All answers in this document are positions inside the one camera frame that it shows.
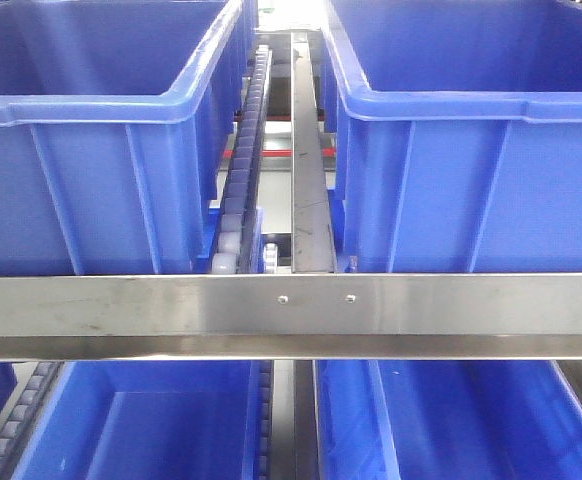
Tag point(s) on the white roller track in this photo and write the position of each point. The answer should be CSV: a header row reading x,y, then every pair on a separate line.
x,y
237,241

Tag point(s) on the blue bin lower right tier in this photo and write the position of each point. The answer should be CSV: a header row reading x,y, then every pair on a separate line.
x,y
398,419

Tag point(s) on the blue bin tier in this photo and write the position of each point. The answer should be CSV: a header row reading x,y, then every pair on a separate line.
x,y
151,420
398,419

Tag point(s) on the blue bin right on rack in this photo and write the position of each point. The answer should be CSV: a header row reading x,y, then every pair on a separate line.
x,y
458,133

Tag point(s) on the blue bin on rack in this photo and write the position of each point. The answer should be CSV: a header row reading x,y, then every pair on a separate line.
x,y
114,116
458,133

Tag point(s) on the blue bin left on rack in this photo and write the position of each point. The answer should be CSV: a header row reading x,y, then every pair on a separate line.
x,y
114,116

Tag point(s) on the blue bin lower left tier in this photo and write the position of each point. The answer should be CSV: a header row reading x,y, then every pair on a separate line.
x,y
151,420

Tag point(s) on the steel divider rail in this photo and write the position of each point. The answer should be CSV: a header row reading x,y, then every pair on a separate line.
x,y
313,249

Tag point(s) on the steel flow rack frame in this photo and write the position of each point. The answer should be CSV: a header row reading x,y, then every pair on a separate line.
x,y
292,316

